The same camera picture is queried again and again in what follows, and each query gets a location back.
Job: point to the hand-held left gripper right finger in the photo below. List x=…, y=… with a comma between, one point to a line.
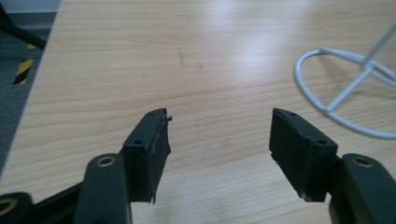
x=299, y=155

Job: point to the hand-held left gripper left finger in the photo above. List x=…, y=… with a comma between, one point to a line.
x=146, y=158

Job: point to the yellow black hazard tape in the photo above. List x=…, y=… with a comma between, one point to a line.
x=23, y=71

